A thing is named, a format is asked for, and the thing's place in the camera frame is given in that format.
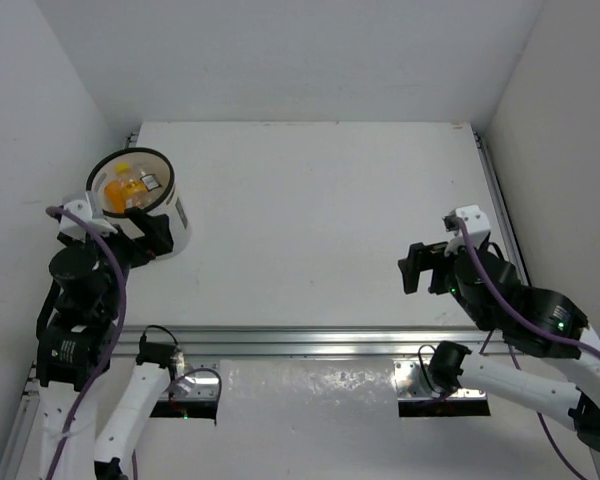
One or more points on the clear bottle black label front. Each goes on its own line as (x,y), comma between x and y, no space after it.
(151,182)

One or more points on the aluminium rail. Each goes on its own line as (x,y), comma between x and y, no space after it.
(21,427)
(317,342)
(508,233)

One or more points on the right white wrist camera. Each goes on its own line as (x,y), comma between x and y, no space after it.
(468,222)

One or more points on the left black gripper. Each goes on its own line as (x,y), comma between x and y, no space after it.
(131,243)

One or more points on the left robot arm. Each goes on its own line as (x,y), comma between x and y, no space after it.
(77,331)

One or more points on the clear bottle yellow label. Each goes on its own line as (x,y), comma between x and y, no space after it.
(132,189)

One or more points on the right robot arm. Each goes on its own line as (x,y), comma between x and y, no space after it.
(540,323)

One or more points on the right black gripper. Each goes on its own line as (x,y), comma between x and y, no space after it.
(417,254)

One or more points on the orange juice bottle barcode label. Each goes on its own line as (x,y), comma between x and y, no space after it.
(114,197)

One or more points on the aluminium right side rail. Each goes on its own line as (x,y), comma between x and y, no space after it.
(508,233)

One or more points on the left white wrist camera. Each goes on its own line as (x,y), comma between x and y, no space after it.
(86,207)

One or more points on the aluminium left side rail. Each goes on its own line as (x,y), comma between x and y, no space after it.
(21,427)

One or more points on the aluminium front rail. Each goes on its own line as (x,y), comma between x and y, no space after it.
(317,342)

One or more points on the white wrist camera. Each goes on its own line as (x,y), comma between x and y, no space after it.
(86,207)
(468,222)

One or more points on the white bin with black rim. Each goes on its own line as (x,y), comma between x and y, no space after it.
(169,202)

